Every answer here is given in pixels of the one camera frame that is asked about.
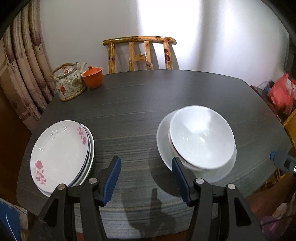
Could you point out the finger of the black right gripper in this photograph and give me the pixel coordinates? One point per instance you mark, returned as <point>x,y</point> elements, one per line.
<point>283,161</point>

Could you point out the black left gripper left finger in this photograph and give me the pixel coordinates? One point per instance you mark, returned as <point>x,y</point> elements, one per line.
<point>100,188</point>

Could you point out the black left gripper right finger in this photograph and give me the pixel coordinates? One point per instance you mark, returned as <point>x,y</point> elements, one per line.
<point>192,188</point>

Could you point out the large grey-white plate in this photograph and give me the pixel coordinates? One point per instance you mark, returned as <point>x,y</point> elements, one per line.
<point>166,152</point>

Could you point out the large white bowl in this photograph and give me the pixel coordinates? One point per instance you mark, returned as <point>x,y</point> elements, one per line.
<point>202,137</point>

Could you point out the small red patterned bowl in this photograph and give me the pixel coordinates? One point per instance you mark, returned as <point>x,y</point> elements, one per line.
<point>185,163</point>

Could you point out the white plate with blue rim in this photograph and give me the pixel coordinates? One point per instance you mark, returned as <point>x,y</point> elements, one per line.
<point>78,177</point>

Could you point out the yellow wooden crate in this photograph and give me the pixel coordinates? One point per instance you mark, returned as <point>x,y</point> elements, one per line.
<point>290,127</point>

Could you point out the red plastic bag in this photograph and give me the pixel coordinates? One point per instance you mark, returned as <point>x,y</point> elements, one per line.
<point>282,94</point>

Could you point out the floral ceramic teapot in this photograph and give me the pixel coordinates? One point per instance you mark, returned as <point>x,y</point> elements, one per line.
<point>69,83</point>

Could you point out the orange lidded tea cup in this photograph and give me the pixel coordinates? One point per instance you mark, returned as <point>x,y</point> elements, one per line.
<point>93,77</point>

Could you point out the beige patterned curtain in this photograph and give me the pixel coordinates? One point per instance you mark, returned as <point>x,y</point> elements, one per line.
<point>25,70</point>

